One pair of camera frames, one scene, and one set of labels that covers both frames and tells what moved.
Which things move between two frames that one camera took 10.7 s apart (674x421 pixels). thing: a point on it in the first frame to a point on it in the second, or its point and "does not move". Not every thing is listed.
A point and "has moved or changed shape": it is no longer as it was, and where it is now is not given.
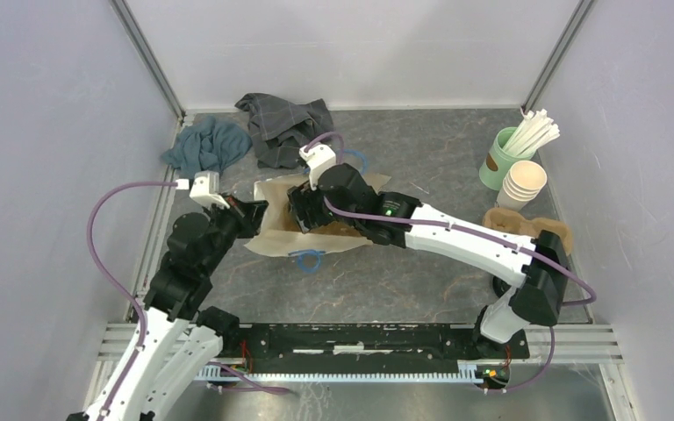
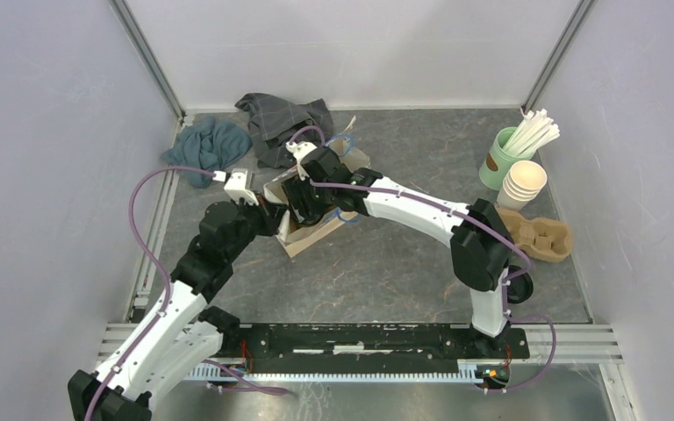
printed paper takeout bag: x=281 y=235 has moved or changed shape
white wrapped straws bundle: x=534 y=130 does not move
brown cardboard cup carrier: x=508 y=219 does not move
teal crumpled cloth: x=206 y=146 does not move
